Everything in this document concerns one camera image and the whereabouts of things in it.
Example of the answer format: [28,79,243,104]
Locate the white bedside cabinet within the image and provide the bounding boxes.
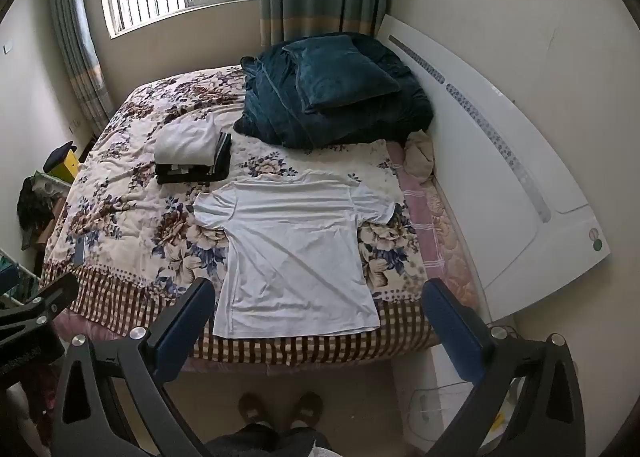
[390,347,526,457]

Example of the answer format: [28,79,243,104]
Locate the dark teal pillow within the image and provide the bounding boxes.
[282,34,401,114]

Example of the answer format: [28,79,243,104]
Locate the dark teal quilt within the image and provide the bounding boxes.
[233,32,434,148]

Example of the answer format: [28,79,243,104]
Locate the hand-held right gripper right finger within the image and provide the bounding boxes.
[421,278,586,457]

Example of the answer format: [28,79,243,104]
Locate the yellow box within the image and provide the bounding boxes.
[47,147,81,184]

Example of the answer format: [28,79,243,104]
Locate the narrow grey-green curtain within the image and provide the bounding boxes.
[47,0,116,123]

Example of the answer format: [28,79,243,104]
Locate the pink striped bed sheet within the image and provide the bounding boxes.
[387,140,481,308]

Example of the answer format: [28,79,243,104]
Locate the brown slipper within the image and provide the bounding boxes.
[237,392,273,425]
[290,391,325,428]

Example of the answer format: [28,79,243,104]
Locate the white bed headboard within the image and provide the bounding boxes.
[375,14,611,323]

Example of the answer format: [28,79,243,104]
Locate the folded white garment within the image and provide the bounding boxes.
[154,116,223,167]

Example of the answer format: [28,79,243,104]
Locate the white t-shirt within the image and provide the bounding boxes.
[192,170,398,340]

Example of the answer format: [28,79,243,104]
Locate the beige cloth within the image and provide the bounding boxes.
[404,130,436,183]

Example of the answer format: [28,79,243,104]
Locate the stack of folded clothes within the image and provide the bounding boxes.
[155,132,233,185]

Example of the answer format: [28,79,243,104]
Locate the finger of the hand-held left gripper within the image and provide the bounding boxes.
[0,273,81,333]

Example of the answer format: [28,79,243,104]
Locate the dark cap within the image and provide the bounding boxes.
[42,141,78,173]

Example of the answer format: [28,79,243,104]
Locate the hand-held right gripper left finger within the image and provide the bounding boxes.
[50,278,217,457]

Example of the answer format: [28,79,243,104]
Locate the dark hanging clothes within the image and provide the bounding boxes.
[17,177,56,249]

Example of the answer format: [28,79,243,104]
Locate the floral checked blanket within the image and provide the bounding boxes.
[40,64,441,368]

